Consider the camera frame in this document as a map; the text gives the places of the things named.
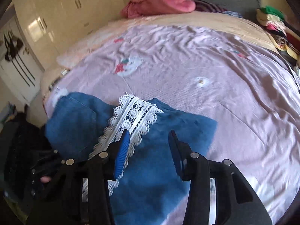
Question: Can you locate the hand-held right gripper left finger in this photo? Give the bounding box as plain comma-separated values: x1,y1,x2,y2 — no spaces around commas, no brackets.
27,129,130,225

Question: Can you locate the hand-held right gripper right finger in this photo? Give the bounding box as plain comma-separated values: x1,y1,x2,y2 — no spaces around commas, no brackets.
168,130,273,225

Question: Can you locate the blue denim pants lace trim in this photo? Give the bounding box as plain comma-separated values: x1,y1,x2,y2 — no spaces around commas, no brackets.
44,92,217,225

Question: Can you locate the lilac printed bed sheet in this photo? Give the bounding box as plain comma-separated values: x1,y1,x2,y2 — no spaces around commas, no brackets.
42,25,300,221

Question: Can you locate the white door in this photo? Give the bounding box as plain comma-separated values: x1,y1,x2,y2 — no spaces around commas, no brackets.
0,16,45,104

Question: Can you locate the dark hanging bag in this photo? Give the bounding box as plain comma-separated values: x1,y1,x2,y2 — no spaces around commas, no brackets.
3,30,35,87

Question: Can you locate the beige blanket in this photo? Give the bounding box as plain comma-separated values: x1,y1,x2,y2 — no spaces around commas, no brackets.
122,12,279,52

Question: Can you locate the blue floral cloth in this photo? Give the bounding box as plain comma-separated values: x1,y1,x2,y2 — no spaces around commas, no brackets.
221,10,243,18

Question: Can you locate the purple striped cloth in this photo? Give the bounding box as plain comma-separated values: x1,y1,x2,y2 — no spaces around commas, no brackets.
194,0,227,13

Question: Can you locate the cream wardrobe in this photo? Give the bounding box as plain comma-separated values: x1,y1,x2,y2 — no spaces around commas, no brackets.
13,0,127,54

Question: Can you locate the pink blanket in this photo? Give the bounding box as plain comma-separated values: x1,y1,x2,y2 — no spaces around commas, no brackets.
121,0,196,19

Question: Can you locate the stack of folded clothes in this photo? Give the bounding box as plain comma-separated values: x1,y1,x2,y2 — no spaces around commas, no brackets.
255,5,300,61

